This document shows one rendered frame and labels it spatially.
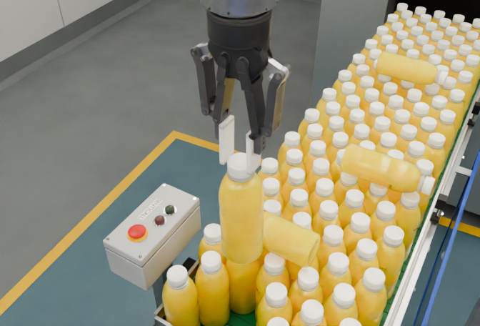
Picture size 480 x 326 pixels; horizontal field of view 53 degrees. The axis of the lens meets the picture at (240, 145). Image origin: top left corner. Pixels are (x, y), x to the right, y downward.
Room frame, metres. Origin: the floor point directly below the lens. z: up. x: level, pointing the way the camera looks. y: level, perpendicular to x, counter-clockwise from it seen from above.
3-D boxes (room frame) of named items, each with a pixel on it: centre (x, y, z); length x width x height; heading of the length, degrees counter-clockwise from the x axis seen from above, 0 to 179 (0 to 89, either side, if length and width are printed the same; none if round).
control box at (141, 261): (0.70, 0.18, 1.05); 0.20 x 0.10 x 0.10; 149
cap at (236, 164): (0.53, 0.00, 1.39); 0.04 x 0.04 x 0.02
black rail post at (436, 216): (0.88, -0.52, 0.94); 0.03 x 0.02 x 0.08; 149
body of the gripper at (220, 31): (0.53, 0.00, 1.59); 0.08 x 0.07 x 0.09; 59
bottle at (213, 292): (0.59, 0.06, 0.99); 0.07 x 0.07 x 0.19
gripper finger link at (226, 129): (0.54, 0.02, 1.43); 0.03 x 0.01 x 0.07; 149
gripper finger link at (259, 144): (0.51, -0.03, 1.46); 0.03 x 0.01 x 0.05; 59
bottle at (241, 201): (0.53, 0.00, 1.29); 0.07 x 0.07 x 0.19
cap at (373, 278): (0.55, -0.25, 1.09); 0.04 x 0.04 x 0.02
